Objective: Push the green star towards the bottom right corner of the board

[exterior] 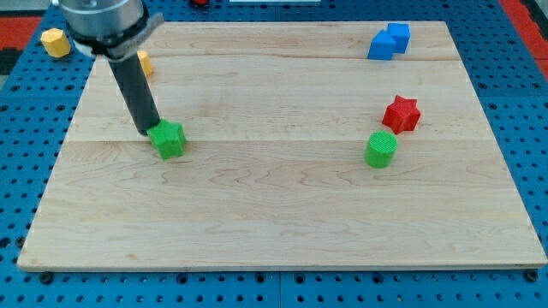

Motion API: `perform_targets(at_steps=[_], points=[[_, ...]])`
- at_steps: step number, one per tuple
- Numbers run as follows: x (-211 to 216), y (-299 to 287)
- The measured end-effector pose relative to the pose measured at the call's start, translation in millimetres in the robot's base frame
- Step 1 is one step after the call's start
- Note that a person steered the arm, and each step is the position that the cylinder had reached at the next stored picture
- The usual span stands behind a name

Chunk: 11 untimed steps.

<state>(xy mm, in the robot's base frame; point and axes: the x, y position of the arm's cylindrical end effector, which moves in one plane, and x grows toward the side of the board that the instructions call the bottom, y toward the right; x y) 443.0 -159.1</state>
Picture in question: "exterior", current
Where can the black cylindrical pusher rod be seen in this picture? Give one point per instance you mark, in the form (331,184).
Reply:
(133,85)

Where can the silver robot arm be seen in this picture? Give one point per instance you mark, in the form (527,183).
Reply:
(115,29)

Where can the wooden board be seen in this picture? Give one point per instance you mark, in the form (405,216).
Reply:
(277,116)

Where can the red star block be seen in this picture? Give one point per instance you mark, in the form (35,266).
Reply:
(402,115)

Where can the yellow block behind rod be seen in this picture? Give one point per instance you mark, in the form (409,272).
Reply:
(145,62)

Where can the yellow hexagon block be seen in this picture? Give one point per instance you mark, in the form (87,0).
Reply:
(55,42)

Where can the blue pentagon block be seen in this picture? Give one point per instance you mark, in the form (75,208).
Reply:
(382,47)

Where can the green cylinder block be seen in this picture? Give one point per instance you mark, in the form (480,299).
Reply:
(380,150)

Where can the blue cube block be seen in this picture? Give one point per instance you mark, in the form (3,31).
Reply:
(400,32)

